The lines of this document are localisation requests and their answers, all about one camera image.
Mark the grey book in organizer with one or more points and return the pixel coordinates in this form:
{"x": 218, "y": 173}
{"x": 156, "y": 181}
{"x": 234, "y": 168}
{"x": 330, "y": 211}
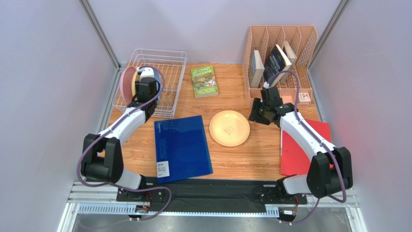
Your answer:
{"x": 256, "y": 69}

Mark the peach file organizer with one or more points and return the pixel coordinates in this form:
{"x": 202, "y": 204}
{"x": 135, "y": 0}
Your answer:
{"x": 302, "y": 39}

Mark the small white box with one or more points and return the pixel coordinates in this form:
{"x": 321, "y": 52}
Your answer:
{"x": 304, "y": 98}

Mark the aluminium mounting rail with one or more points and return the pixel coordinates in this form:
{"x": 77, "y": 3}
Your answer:
{"x": 100, "y": 200}

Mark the white book in organizer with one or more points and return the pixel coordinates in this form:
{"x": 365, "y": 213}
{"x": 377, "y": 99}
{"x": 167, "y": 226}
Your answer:
{"x": 290, "y": 54}

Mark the tan plate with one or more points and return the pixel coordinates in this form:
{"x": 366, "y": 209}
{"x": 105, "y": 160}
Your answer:
{"x": 134, "y": 85}

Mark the yellow plate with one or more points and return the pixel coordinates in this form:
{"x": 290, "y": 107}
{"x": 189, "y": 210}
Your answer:
{"x": 229, "y": 128}

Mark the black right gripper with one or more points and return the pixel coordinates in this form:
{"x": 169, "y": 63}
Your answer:
{"x": 270, "y": 94}

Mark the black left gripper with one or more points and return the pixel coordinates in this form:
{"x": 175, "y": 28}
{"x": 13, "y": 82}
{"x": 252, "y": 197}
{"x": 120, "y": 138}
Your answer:
{"x": 137, "y": 86}

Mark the pink plate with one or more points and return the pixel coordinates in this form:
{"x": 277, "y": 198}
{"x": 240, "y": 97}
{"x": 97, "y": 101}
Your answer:
{"x": 125, "y": 85}

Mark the dark blue book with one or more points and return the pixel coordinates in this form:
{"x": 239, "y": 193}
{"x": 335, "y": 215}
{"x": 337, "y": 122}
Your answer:
{"x": 276, "y": 62}

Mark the green treehouse book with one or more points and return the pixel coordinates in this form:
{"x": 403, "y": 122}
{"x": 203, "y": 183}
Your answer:
{"x": 204, "y": 82}

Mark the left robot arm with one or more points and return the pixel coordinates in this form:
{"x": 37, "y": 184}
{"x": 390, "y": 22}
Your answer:
{"x": 102, "y": 158}

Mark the red folder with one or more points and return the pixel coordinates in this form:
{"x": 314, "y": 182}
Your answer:
{"x": 293, "y": 159}

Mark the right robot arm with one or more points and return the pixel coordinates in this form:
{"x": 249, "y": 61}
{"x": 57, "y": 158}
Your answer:
{"x": 330, "y": 171}

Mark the white wire dish rack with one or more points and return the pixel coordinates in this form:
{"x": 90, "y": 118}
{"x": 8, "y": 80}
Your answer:
{"x": 172, "y": 65}

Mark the blue folder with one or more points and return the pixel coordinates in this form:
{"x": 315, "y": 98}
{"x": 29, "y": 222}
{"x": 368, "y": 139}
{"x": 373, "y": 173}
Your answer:
{"x": 181, "y": 149}

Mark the blue plate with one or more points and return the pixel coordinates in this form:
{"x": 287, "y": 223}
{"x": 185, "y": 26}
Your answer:
{"x": 158, "y": 80}

